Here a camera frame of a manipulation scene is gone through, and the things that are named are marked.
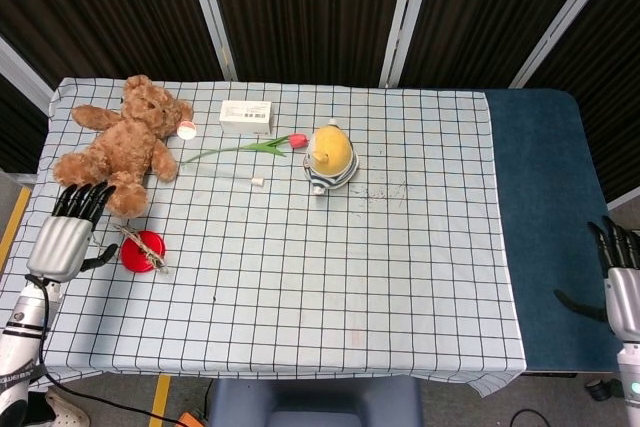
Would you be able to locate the orange object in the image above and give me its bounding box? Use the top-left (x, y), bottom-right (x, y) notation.
top-left (174, 411), bottom-right (209, 427)

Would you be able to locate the clear tube with white cap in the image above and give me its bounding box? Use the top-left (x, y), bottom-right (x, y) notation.
top-left (182, 163), bottom-right (266, 187)

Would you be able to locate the white cardboard box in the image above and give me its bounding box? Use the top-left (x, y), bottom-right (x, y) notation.
top-left (218, 100), bottom-right (274, 137)

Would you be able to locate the blue chair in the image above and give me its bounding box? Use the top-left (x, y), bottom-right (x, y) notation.
top-left (207, 376), bottom-right (424, 427)

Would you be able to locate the red disc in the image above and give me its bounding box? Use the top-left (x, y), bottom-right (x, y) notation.
top-left (119, 230), bottom-right (167, 276)

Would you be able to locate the checkered white tablecloth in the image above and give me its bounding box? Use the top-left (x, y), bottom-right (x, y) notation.
top-left (0, 77), bottom-right (529, 401)

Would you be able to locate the braided beige rope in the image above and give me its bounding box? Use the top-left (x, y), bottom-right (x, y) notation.
top-left (102, 223), bottom-right (171, 277)

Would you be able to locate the artificial red tulip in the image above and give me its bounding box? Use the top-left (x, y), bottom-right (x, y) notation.
top-left (179, 132), bottom-right (311, 165)

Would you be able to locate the blue table mat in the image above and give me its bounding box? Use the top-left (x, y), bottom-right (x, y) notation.
top-left (482, 88), bottom-right (626, 374)

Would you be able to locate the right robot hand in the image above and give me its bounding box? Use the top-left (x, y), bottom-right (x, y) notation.
top-left (553, 215), bottom-right (640, 343)

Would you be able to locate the black cable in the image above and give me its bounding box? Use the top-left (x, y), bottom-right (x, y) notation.
top-left (29, 276), bottom-right (201, 427)

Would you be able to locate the brown teddy bear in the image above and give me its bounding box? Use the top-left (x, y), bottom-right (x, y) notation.
top-left (52, 74), bottom-right (195, 219)

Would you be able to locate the yellow plush chick toy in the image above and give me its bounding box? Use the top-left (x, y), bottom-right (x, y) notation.
top-left (302, 117), bottom-right (361, 196)

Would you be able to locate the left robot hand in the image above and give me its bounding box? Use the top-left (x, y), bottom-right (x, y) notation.
top-left (25, 182), bottom-right (119, 282)

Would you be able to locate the folding screen partition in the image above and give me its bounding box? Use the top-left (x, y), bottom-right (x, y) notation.
top-left (0, 0), bottom-right (640, 211)

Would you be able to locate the white shoe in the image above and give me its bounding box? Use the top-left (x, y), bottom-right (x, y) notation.
top-left (44, 389), bottom-right (92, 427)

